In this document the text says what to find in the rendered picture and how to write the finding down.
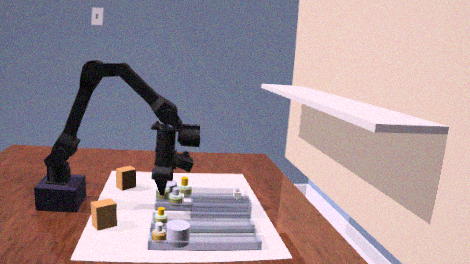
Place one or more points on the orange cube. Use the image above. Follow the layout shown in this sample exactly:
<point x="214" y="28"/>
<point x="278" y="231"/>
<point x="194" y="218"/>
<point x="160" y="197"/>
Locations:
<point x="126" y="178"/>
<point x="104" y="214"/>

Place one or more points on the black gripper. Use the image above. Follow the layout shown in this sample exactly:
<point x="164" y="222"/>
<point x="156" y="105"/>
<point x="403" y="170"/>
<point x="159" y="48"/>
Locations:
<point x="163" y="171"/>

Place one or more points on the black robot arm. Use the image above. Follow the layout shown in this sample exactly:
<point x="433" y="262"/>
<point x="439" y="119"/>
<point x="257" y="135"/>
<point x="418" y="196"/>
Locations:
<point x="58" y="170"/>

